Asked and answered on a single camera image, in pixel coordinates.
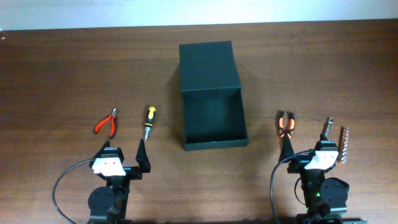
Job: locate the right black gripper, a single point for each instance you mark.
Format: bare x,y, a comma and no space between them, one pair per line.
298,168

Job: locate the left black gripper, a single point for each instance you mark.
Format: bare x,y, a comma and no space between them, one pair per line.
130,172

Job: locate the orange black needle-nose pliers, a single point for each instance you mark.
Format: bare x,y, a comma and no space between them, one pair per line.
285,132

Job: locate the silver ratchet wrench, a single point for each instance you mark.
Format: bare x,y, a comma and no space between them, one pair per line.
327,126

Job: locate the orange socket bit rail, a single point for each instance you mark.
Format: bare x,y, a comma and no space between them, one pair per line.
343,145

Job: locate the red handled cutting pliers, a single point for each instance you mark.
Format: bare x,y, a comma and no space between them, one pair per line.
112,119

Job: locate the yellow black screwdriver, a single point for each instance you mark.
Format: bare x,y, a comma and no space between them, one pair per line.
150,118

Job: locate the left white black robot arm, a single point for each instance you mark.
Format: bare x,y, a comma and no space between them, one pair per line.
108,204

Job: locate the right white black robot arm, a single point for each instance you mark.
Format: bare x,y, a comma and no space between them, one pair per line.
324,199

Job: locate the black open box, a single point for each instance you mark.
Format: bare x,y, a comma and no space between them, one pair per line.
213,109

